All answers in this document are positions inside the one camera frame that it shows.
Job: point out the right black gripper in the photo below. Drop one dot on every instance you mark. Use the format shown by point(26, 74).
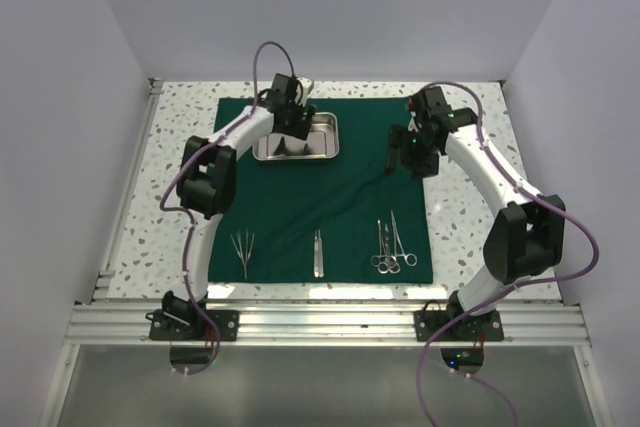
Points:
point(399, 138)

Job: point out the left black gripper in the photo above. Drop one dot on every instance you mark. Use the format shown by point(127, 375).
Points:
point(300, 128)

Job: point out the stainless steel tray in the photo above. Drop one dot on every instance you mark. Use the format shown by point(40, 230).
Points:
point(322, 143)

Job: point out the green surgical cloth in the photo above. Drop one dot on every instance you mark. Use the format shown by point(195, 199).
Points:
point(284, 202)

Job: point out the small steel hemostat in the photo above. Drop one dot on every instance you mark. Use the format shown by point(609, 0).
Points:
point(382, 261)

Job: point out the steel scalpel handle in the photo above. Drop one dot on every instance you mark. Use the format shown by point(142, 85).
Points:
point(320, 255)
point(316, 255)

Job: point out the long steel hemostat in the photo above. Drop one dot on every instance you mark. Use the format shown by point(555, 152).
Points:
point(410, 259)

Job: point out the steel forceps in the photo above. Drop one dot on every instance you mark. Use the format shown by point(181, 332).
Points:
point(236, 239)
point(248, 249)

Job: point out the steel surgical scissors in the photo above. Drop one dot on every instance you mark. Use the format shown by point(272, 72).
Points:
point(386, 234)

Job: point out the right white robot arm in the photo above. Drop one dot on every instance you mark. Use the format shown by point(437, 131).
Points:
point(527, 235)

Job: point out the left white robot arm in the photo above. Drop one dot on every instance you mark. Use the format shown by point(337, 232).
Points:
point(205, 186)

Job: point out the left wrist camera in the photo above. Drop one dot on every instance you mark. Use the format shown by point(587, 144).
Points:
point(305, 86)

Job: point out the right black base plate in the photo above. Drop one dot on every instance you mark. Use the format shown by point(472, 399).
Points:
point(434, 315)

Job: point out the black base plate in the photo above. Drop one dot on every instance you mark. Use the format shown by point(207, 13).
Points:
point(167, 328)
point(434, 315)

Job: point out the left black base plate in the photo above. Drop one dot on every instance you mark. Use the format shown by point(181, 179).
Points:
point(167, 328)

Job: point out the aluminium rail frame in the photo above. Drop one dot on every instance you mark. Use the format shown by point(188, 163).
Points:
point(142, 264)

